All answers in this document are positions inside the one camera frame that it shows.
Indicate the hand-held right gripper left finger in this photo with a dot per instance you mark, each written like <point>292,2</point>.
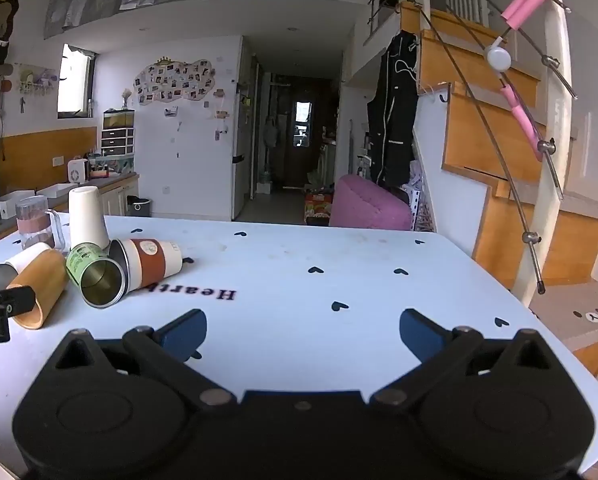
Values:
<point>186,334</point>

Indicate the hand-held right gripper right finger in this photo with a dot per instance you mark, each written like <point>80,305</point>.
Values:
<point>419,334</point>

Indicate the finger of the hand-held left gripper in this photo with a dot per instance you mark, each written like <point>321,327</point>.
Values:
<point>16,301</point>

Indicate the bamboo cup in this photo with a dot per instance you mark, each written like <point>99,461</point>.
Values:
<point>41,280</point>

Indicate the small white cup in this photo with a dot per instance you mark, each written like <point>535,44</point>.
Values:
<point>26,256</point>

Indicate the white and brown cup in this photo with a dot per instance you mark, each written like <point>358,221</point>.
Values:
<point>151,260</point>

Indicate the green metal cup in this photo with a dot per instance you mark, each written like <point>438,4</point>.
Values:
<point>96,280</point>

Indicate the tall white cup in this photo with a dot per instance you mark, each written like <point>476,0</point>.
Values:
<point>86,215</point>

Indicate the white storage box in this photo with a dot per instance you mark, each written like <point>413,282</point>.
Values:
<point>56,190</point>
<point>16,202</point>

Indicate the black waste bin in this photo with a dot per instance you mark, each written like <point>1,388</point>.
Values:
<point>139,207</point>

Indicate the light blue heart tablecloth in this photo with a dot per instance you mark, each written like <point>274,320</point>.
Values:
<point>304,260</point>

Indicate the pink ottoman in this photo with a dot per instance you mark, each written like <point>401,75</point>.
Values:
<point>366,205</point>

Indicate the small white appliance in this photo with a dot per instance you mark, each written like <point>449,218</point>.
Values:
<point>77,171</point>

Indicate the kitchen cabinet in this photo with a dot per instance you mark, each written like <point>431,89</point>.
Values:
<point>116,195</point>

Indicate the grey bear face box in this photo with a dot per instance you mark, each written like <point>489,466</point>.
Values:
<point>574,317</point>

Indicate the colourful carton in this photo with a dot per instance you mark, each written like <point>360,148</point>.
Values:
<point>318,207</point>

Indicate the drawer organizer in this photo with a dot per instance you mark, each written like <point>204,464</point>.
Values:
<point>118,135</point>

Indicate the wooden staircase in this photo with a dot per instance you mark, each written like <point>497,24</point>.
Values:
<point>479,130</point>

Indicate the black jacket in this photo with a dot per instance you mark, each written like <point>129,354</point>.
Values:
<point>391,120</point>

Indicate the dark door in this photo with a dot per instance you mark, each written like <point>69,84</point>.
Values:
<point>297,145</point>

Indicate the window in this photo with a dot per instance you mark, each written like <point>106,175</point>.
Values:
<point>74,80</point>

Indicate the cartoon wall poster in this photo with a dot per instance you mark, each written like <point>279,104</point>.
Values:
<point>36,82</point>

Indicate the white railing post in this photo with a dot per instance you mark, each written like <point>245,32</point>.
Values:
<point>554,160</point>

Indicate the photo wall collage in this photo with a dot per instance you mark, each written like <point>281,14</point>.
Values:
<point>174,82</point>

